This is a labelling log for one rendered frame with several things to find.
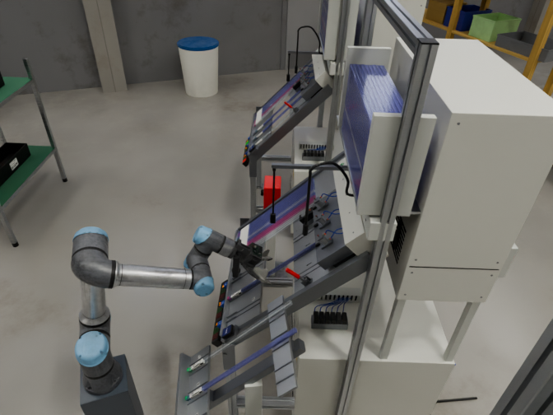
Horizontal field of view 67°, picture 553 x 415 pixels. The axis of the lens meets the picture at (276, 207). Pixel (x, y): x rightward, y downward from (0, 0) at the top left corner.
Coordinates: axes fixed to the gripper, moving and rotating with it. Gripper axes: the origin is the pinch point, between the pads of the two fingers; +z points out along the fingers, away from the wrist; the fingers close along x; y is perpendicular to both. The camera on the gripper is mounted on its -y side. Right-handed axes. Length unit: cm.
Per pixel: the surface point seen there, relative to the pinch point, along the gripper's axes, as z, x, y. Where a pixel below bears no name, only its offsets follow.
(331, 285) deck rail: 9.9, -21.0, 24.9
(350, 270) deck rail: 11.0, -21.0, 34.4
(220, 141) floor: -5, 279, -109
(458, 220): 25, -21, 70
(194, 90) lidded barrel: -51, 394, -126
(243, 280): -3.7, 7.4, -17.8
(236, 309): -4.3, -7.6, -19.9
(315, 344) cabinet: 31.7, -14.0, -13.9
